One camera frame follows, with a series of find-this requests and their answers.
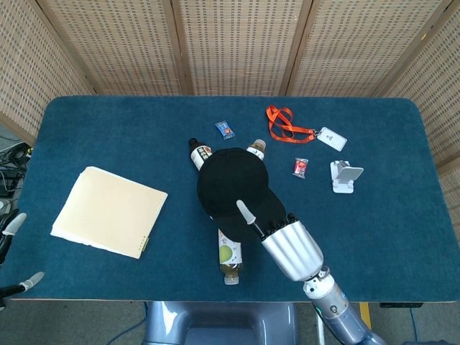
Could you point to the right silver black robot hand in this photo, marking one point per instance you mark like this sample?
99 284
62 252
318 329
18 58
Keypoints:
293 248

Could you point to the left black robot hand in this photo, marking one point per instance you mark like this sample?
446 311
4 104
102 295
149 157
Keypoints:
14 223

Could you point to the black baseball cap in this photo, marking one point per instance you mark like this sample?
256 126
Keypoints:
230 179

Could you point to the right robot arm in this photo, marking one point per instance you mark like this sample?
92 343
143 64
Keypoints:
330 298

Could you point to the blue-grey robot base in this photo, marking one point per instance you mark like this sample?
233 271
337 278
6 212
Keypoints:
219 323

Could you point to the tea bottle green apple label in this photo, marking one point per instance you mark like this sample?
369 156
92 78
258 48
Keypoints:
230 258

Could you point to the red candy wrapper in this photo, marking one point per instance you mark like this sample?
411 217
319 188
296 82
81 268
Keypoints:
300 167

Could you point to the white folding phone stand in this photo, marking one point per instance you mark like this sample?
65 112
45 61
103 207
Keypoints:
345 176

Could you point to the white table leg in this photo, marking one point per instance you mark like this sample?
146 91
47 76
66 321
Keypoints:
318 334

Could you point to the cream loose-leaf notebook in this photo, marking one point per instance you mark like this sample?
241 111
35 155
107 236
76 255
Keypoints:
108 212

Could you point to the brown-capped bottle with white label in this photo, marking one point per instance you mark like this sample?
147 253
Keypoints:
258 147

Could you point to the white ID badge card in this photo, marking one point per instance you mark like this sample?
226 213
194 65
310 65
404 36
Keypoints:
332 138

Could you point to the black under-table control box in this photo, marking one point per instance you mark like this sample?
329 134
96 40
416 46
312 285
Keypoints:
400 305

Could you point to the blue carpet table cover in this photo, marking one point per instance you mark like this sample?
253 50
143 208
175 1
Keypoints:
108 136

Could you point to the black-capped bottle with dark label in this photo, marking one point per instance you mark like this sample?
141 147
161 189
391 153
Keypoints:
197 152

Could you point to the blue candy wrapper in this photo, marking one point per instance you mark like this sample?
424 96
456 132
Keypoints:
225 129

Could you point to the woven bamboo screen panel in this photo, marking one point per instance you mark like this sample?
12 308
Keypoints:
118 46
438 90
28 72
240 46
359 46

